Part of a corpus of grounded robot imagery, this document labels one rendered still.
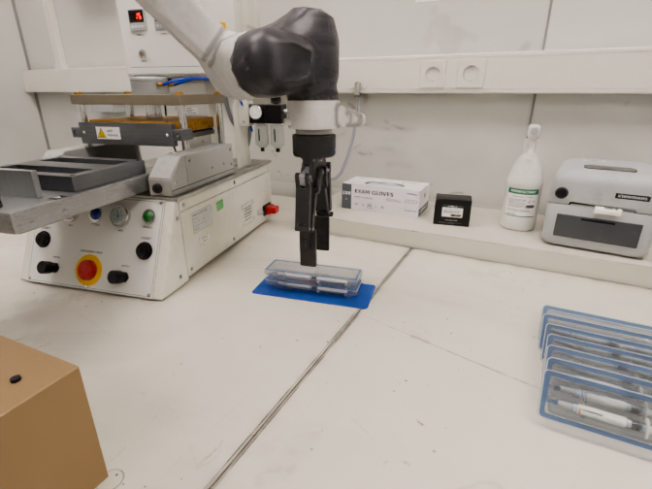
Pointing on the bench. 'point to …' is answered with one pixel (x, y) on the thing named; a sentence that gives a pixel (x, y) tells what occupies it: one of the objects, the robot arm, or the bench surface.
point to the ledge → (489, 243)
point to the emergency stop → (86, 270)
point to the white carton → (385, 196)
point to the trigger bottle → (524, 186)
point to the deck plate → (203, 184)
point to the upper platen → (201, 125)
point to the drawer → (28, 214)
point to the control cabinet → (168, 60)
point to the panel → (103, 249)
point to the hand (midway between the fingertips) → (315, 244)
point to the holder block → (80, 172)
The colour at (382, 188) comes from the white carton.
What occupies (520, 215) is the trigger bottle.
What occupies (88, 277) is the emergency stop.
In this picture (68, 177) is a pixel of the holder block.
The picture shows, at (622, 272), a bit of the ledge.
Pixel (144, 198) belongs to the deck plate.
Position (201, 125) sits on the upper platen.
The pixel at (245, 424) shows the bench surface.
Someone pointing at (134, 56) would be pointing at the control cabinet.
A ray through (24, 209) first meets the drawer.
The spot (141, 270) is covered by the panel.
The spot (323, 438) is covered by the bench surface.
